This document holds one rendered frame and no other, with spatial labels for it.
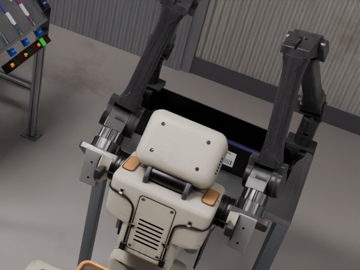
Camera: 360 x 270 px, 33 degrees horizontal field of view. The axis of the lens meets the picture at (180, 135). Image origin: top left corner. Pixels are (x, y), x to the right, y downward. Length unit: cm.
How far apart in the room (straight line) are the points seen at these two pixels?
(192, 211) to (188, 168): 11
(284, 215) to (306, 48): 68
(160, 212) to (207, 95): 251
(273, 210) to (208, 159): 59
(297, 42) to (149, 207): 56
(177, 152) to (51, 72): 246
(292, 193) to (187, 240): 67
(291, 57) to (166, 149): 39
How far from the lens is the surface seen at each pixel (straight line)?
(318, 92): 190
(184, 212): 154
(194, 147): 152
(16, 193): 305
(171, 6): 163
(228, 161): 211
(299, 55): 158
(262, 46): 402
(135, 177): 157
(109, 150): 167
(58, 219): 295
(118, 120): 171
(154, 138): 154
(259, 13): 394
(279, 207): 208
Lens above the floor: 211
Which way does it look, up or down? 36 degrees down
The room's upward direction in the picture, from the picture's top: 16 degrees clockwise
